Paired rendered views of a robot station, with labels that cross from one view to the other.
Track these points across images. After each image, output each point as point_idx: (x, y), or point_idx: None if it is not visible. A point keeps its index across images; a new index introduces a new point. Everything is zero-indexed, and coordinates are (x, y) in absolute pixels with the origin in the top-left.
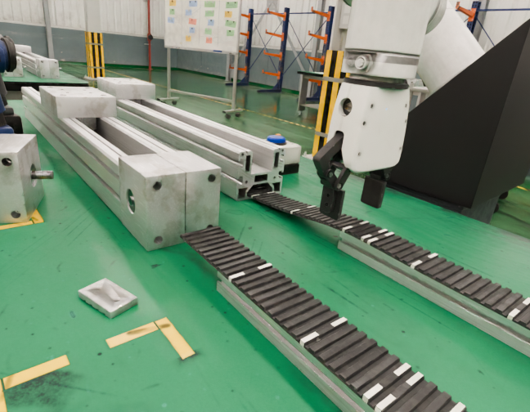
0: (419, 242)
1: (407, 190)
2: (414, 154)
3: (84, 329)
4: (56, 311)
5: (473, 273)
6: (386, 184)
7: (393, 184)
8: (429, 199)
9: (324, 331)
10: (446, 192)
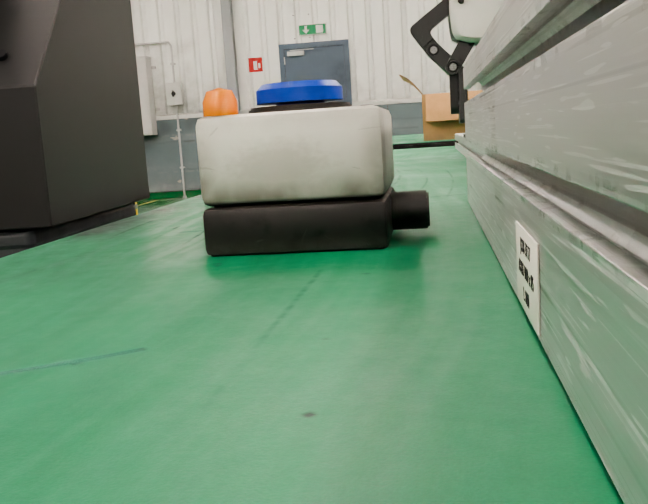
0: (393, 182)
1: (83, 224)
2: (89, 119)
3: None
4: None
5: (413, 175)
6: (51, 240)
7: (62, 229)
8: (109, 222)
9: None
10: (131, 184)
